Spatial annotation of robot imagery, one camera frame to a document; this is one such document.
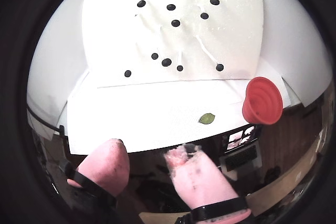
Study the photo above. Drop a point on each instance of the dark blueberry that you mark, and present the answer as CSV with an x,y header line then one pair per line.
x,y
214,1
166,62
154,56
127,73
141,3
204,16
220,67
175,23
170,7
179,68

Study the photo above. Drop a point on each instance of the pink covered gripper finger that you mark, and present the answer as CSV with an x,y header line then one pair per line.
x,y
199,179
105,166

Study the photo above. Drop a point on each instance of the white paper sheet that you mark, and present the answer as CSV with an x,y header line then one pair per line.
x,y
157,108

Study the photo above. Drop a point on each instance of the red collapsible cup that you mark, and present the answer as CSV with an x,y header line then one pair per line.
x,y
262,103

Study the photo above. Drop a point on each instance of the green leaf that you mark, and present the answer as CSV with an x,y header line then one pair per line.
x,y
207,119

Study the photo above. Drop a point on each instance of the silver laptop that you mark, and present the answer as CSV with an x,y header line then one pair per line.
x,y
240,159

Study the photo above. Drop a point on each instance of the white foam board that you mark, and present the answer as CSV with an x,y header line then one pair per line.
x,y
231,37

